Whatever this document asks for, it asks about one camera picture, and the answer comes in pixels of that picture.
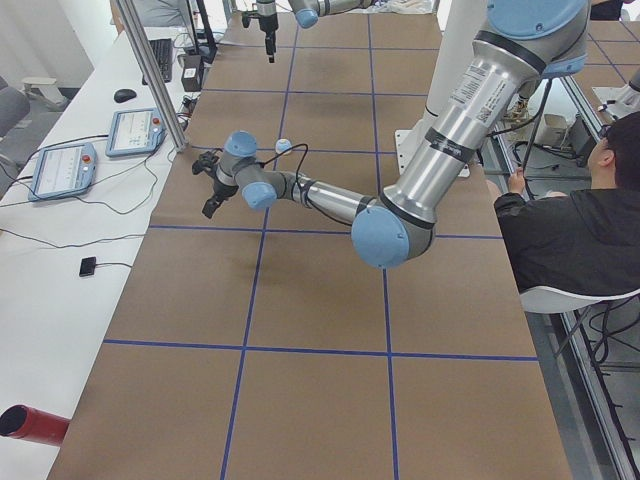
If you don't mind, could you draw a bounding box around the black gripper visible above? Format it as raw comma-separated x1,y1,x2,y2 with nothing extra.
202,180,235,218
259,13,278,63

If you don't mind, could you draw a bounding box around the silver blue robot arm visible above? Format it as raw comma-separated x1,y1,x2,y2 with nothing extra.
242,0,374,63
192,1,590,268

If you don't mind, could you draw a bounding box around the black box with label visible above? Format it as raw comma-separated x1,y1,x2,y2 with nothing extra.
181,55,204,92

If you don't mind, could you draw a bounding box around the far blue teach pendant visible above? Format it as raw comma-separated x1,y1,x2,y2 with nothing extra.
105,108,166,158

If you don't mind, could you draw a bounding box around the blue teach pendant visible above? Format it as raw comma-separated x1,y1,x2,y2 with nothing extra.
105,108,166,158
28,143,97,202

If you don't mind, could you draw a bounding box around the black keyboard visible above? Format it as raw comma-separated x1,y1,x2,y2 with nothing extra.
149,38,173,83

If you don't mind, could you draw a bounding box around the small black square device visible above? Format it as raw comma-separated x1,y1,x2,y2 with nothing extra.
79,256,97,278

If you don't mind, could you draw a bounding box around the black computer mouse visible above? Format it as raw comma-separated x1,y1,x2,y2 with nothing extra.
113,88,137,104

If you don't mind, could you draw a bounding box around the brown paper table cover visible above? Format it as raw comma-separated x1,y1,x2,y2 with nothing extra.
50,14,571,479

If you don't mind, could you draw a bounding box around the near blue teach pendant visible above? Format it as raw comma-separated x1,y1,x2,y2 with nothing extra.
28,143,97,202

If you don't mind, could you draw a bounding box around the grey office chair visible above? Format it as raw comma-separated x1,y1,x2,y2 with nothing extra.
0,77,31,140

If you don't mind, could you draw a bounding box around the red cylinder tube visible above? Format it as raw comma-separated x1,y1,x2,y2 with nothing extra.
1,405,70,447

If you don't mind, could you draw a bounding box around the white plastic chair seat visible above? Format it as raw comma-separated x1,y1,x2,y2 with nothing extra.
520,286,639,314

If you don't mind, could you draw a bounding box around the person in black shirt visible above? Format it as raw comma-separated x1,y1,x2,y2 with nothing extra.
494,113,639,296

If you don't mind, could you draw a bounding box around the black pendant cable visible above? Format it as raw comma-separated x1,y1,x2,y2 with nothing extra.
0,112,189,271

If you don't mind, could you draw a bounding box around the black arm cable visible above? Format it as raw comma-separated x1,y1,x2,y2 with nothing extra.
252,142,361,226

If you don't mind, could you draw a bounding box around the aluminium frame post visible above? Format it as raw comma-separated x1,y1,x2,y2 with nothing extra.
114,0,187,152

